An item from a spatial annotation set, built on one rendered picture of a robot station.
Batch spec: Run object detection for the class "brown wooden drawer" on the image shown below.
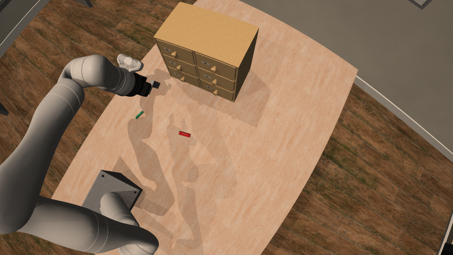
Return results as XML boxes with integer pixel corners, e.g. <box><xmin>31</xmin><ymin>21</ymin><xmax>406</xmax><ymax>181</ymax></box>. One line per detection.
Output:
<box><xmin>198</xmin><ymin>67</ymin><xmax>235</xmax><ymax>92</ymax></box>
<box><xmin>168</xmin><ymin>67</ymin><xmax>200</xmax><ymax>87</ymax></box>
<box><xmin>200</xmin><ymin>79</ymin><xmax>234</xmax><ymax>101</ymax></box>
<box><xmin>195</xmin><ymin>52</ymin><xmax>236</xmax><ymax>80</ymax></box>
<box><xmin>156</xmin><ymin>39</ymin><xmax>195</xmax><ymax>65</ymax></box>
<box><xmin>163</xmin><ymin>54</ymin><xmax>198</xmax><ymax>77</ymax></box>

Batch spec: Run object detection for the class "small wooden chest of drawers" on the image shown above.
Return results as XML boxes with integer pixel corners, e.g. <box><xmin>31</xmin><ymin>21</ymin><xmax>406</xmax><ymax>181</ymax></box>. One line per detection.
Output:
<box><xmin>154</xmin><ymin>2</ymin><xmax>259</xmax><ymax>102</ymax></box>

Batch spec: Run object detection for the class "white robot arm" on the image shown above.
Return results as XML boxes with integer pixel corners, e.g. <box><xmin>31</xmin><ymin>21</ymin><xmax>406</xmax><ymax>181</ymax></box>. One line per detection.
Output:
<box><xmin>0</xmin><ymin>55</ymin><xmax>159</xmax><ymax>255</ymax></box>

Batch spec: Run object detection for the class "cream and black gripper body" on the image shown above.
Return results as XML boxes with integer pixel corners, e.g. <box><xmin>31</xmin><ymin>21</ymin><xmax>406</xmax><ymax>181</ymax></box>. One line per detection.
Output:
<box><xmin>113</xmin><ymin>54</ymin><xmax>151</xmax><ymax>97</ymax></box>

